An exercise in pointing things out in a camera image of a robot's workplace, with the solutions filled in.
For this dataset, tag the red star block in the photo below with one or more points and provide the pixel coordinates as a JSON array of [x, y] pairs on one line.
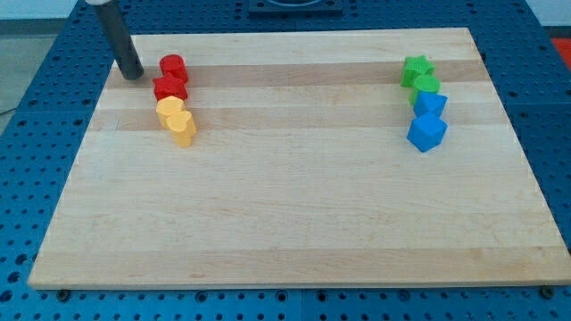
[[168, 85]]

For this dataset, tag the green star block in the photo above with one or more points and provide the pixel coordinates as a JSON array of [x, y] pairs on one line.
[[413, 67]]

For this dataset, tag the light wooden board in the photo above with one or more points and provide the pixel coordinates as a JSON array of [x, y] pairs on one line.
[[300, 174]]

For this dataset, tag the yellow heart block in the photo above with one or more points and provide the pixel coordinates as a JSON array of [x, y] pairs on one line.
[[182, 128]]

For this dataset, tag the yellow hexagon block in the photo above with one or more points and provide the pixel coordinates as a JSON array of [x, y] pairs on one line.
[[168, 106]]

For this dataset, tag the blue cube block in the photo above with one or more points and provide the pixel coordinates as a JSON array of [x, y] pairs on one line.
[[427, 131]]

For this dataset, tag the red cylinder block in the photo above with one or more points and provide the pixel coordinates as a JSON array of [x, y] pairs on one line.
[[174, 64]]

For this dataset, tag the blue triangle block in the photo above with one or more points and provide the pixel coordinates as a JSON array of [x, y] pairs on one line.
[[429, 103]]

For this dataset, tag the green cylinder block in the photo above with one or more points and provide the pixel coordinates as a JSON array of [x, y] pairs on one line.
[[424, 83]]

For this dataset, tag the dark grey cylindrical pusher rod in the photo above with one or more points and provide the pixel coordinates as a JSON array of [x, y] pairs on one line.
[[116, 32]]

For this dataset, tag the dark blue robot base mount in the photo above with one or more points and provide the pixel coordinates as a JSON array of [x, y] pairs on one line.
[[263, 7]]

